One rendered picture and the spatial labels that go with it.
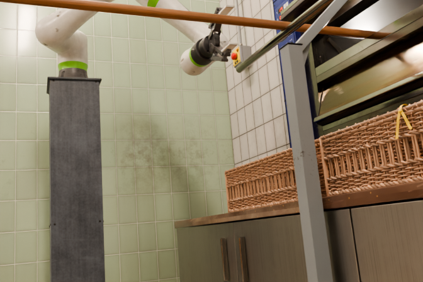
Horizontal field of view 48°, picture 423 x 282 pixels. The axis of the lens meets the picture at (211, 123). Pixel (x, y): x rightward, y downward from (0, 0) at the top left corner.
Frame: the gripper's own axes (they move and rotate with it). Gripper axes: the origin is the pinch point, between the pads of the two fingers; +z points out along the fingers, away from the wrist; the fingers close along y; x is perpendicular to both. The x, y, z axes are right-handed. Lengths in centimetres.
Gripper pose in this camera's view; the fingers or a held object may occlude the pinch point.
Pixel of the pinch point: (230, 26)
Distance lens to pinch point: 163.7
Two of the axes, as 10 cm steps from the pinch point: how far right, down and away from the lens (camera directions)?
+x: -9.2, -0.1, -4.0
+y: 0.8, 9.7, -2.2
